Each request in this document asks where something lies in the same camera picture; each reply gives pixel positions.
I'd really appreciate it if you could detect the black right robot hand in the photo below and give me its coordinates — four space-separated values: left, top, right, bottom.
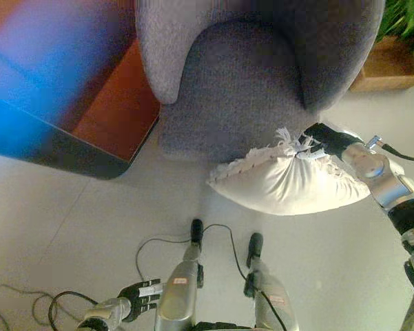
302 122 364 161

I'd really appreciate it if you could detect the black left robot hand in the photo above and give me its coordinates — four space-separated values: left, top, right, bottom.
116 277 163 324

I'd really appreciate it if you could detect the white fringed pillow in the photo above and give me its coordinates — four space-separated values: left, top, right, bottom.
206 126 406 217

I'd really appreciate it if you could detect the silver left robot leg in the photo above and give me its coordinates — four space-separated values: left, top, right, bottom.
153 218 205 331

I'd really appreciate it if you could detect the silver robot leg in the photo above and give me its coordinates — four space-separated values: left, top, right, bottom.
243 232 298 331
153 218 205 331

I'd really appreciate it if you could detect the wooden planter box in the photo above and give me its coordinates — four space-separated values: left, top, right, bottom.
347 36 414 93

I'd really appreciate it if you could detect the grey fabric armchair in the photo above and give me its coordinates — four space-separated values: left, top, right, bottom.
134 0 386 163

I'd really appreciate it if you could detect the silver right robot leg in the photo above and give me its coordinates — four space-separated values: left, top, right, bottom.
243 232 298 331

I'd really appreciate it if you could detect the green leafy potted plant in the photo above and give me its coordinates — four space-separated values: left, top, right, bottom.
377 0 414 66

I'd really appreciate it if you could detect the brown wooden table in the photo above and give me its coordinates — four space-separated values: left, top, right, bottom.
0 0 161 181

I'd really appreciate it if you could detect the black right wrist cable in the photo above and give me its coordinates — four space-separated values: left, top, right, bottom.
364 135 414 189

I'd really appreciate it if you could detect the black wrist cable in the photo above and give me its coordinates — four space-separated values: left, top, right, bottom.
0 283 101 331
364 135 414 189

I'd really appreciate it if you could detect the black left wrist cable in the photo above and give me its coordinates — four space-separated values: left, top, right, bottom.
0 283 101 331

